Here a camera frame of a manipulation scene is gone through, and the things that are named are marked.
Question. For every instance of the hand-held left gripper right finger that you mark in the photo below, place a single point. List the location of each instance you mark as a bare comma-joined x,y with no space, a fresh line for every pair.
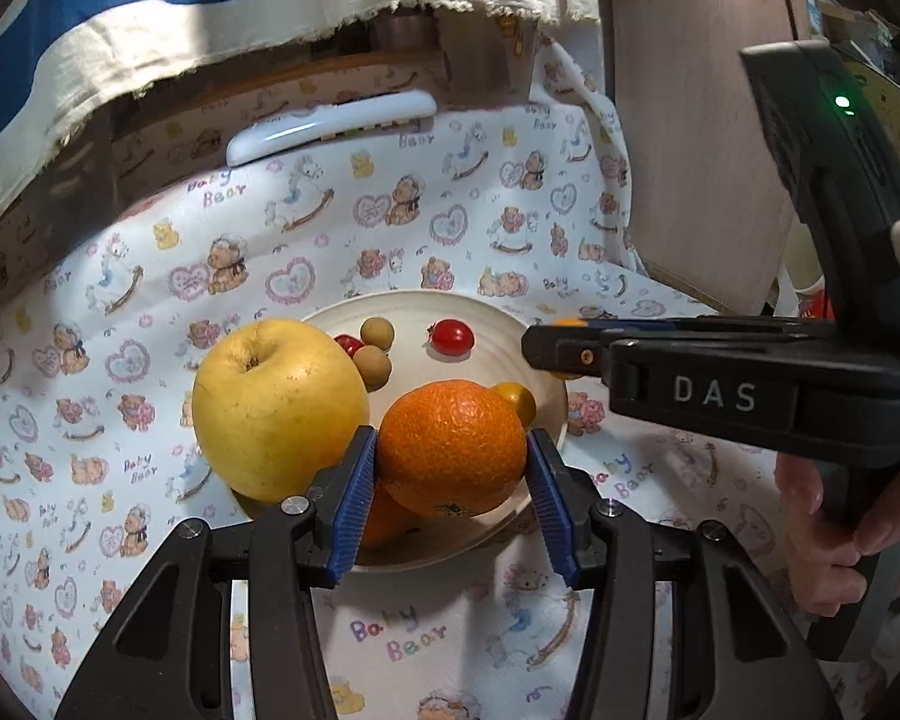
551,510

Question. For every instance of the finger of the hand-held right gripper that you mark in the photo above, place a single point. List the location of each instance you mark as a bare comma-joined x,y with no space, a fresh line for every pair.
720,326
555,349

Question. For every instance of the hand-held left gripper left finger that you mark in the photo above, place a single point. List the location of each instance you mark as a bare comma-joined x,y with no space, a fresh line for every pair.
352,510

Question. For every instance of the kumquat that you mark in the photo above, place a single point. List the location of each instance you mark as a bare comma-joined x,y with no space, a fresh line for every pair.
566,375
516,399

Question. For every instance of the large orange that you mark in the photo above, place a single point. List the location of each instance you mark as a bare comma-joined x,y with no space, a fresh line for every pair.
382,525

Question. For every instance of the cream round plate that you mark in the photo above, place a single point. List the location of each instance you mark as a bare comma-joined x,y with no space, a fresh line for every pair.
487,356

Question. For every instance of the red cherry tomato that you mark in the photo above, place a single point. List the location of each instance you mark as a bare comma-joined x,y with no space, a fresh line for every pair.
451,336

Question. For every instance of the medium orange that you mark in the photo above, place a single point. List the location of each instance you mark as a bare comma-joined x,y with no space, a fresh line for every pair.
450,442

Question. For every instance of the yellow apple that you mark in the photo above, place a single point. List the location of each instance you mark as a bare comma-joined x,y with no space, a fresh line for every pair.
270,405

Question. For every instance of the brown longan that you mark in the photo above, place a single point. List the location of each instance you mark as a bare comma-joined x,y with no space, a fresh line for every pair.
373,369
377,332

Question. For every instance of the small dark red fruit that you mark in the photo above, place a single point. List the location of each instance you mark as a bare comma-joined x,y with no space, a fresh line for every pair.
347,345

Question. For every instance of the person's right hand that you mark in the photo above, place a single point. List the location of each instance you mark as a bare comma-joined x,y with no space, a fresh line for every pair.
817,570

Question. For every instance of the white cup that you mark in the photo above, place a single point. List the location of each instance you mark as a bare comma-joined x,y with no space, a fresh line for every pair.
802,255

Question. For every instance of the brown wooden board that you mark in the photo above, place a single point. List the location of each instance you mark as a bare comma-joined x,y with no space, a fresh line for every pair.
682,127

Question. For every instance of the bear print cloth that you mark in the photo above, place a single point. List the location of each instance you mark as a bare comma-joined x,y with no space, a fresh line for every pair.
157,360

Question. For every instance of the white plastic device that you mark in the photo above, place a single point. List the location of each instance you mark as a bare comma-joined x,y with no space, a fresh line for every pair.
330,124

